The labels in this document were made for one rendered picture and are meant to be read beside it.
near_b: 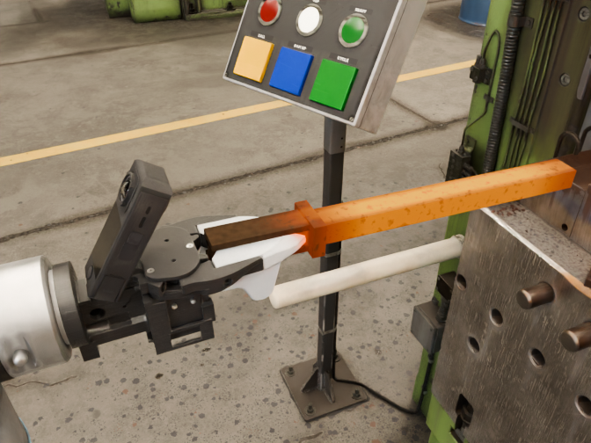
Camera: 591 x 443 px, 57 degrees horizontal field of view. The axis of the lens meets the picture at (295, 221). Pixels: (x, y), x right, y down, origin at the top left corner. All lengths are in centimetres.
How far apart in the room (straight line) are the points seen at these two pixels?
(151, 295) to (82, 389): 138
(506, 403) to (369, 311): 107
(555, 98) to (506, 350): 41
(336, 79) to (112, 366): 123
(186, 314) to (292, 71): 64
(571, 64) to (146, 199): 73
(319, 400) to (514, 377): 88
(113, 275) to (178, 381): 133
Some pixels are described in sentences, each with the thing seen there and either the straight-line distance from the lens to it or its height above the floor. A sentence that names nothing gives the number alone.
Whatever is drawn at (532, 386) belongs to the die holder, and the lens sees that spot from 88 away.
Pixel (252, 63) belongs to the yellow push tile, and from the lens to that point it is 109.
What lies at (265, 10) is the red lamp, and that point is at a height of 109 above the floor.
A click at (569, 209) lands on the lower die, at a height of 95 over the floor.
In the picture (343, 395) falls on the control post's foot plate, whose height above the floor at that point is 1.
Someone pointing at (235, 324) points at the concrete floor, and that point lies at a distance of 190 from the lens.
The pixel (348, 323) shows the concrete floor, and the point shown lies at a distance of 190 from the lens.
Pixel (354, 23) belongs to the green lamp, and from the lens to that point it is 99.
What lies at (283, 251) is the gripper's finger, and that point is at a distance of 48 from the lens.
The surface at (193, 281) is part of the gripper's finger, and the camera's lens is 44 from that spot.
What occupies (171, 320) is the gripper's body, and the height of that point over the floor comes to 102.
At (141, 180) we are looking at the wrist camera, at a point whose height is 115.
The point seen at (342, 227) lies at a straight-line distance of 50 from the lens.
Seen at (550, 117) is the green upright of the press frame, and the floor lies 98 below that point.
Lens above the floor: 135
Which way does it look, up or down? 35 degrees down
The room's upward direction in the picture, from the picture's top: straight up
